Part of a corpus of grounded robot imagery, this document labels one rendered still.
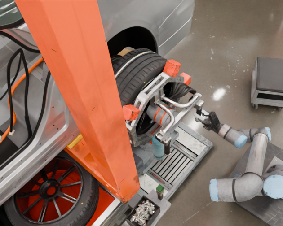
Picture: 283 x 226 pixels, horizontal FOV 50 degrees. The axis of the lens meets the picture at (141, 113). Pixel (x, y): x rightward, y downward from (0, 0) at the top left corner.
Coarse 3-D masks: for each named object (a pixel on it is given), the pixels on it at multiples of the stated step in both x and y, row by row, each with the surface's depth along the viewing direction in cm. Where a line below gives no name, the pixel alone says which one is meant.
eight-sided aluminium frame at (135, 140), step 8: (160, 80) 191; (168, 80) 190; (176, 80) 200; (160, 88) 188; (144, 96) 181; (152, 96) 185; (136, 104) 184; (144, 104) 182; (168, 104) 228; (136, 120) 186; (128, 128) 188; (152, 128) 227; (160, 128) 226; (136, 136) 199; (144, 136) 222; (152, 136) 223; (136, 144) 206
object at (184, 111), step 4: (200, 96) 195; (196, 100) 194; (192, 104) 192; (184, 108) 191; (188, 108) 191; (180, 112) 190; (184, 112) 190; (180, 116) 188; (184, 116) 191; (176, 120) 187; (180, 120) 189; (176, 124) 187; (172, 128) 186; (168, 132) 184; (160, 136) 182; (164, 136) 183; (160, 140) 181
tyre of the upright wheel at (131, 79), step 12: (144, 48) 205; (120, 60) 191; (132, 60) 190; (144, 60) 191; (156, 60) 195; (120, 72) 187; (132, 72) 185; (144, 72) 184; (156, 72) 190; (120, 84) 185; (132, 84) 182; (144, 84) 187; (120, 96) 184; (132, 96) 183; (144, 132) 229
